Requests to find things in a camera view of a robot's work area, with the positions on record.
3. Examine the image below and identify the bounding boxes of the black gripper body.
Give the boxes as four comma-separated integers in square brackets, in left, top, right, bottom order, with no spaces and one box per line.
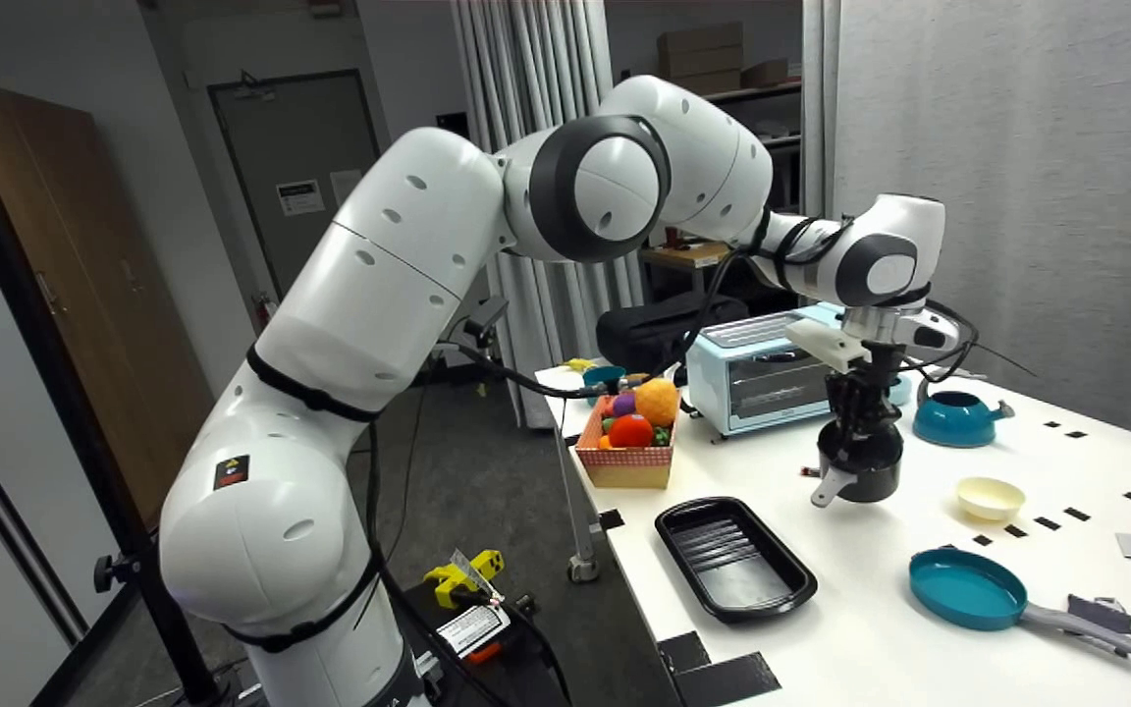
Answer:
[824,343,909,429]

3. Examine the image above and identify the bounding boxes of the black toy pot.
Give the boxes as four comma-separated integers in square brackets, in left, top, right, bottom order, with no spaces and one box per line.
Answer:
[809,423,909,509]

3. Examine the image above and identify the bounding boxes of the light blue toy oven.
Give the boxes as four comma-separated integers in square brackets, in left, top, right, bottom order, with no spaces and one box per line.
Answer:
[682,302,921,445]

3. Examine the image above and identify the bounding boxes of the cream bowl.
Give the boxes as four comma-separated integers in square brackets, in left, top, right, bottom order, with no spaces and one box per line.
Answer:
[955,472,1028,526]

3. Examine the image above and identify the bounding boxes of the black grill tray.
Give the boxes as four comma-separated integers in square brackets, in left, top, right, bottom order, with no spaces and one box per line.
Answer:
[651,495,822,629]

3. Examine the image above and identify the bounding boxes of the black backpack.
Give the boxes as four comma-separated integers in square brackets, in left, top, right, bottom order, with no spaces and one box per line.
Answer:
[593,285,758,378]

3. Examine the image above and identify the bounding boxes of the red plush tomato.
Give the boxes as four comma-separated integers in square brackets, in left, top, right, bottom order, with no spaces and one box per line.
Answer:
[604,413,661,451]

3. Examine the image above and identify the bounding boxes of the red checkered cardboard basket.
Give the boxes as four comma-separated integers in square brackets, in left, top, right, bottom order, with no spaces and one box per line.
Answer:
[574,390,680,495]

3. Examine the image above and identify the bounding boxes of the wide black tape strip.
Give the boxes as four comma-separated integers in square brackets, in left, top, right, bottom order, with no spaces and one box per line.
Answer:
[651,629,714,674]
[695,648,787,707]

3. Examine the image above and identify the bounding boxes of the crumpled dark grey tape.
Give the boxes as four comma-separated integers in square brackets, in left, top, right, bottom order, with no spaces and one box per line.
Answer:
[1066,593,1131,640]

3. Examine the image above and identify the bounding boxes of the cardboard boxes stack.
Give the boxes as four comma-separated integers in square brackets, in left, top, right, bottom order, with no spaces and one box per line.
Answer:
[655,18,797,93]

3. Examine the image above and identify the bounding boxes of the yellow clamp tool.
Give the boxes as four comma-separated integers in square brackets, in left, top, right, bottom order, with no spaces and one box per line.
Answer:
[419,547,511,612]

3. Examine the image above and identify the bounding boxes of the grey door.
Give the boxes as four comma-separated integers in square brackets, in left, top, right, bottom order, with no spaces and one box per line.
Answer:
[203,69,390,307]

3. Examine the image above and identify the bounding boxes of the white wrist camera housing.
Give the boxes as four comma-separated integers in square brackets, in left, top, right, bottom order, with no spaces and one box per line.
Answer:
[787,315,873,372]

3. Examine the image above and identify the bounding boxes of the teal pot grey handles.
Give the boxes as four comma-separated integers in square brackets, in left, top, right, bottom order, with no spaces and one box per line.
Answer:
[911,385,1016,451]

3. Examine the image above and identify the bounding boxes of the teal frying pan grey handle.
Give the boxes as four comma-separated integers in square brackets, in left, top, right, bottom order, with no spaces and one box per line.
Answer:
[909,543,1131,665]

